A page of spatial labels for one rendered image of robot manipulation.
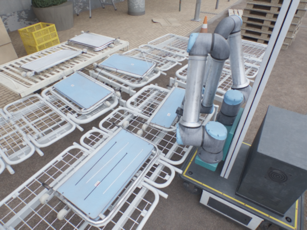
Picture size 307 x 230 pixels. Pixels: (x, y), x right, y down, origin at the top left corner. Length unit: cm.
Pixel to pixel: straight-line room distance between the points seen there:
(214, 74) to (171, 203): 122
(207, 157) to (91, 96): 138
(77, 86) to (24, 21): 525
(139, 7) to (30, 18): 343
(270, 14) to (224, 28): 406
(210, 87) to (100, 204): 107
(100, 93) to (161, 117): 75
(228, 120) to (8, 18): 663
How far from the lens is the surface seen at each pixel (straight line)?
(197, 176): 181
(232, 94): 180
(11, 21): 740
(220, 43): 128
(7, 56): 480
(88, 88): 242
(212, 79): 144
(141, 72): 270
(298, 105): 370
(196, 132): 138
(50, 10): 652
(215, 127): 142
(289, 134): 163
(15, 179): 255
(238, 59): 184
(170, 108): 208
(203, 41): 126
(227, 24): 171
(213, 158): 152
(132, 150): 163
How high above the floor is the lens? 180
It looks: 40 degrees down
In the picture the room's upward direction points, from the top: straight up
